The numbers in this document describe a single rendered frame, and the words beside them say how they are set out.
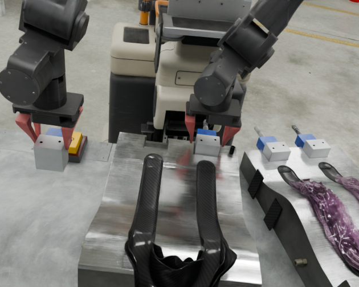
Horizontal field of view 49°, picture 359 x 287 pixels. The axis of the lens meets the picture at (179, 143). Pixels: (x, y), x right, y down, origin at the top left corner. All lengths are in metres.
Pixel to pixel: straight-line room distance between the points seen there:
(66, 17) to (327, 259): 0.57
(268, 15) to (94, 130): 1.79
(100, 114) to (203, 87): 1.87
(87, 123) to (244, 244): 1.89
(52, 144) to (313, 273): 0.51
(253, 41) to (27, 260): 0.54
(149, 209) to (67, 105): 0.23
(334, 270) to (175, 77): 0.73
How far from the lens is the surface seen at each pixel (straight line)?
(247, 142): 2.46
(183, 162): 0.81
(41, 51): 0.58
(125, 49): 1.45
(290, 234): 0.80
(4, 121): 2.49
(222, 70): 0.66
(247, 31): 0.70
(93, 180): 0.88
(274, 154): 0.92
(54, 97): 0.66
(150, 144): 0.88
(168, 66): 1.19
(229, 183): 0.79
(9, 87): 0.58
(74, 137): 0.94
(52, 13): 0.59
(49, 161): 0.74
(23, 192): 0.87
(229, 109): 0.79
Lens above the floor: 1.41
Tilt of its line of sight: 37 degrees down
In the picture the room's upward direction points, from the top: 9 degrees clockwise
